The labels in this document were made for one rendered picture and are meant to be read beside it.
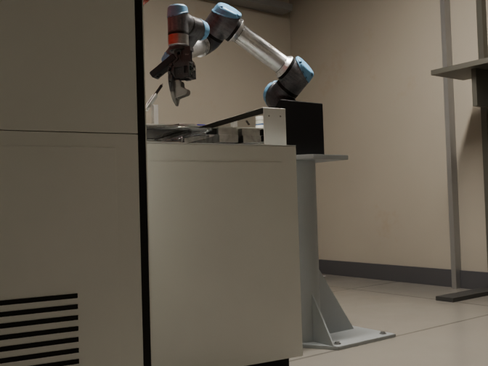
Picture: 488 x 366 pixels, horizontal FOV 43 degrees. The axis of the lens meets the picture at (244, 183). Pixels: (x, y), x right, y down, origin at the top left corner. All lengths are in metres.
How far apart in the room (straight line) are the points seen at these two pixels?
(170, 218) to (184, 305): 0.28
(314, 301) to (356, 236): 2.41
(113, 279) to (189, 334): 0.42
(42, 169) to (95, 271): 0.30
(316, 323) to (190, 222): 0.95
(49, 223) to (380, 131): 3.61
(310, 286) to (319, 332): 0.20
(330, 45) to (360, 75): 0.45
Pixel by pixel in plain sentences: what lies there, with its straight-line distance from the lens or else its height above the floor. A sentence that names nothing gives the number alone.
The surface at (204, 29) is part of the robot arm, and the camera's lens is 2.39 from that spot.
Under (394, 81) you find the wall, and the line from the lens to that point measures 4.87.
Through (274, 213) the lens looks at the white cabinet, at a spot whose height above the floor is 0.58.
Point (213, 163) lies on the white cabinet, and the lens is 2.02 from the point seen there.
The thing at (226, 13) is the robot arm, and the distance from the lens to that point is 2.72.
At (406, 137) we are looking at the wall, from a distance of 4.76.
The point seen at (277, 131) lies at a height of 0.87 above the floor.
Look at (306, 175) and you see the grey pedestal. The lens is 2.69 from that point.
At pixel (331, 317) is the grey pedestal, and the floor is 0.09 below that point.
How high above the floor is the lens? 0.62
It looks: 2 degrees up
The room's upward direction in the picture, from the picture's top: 2 degrees counter-clockwise
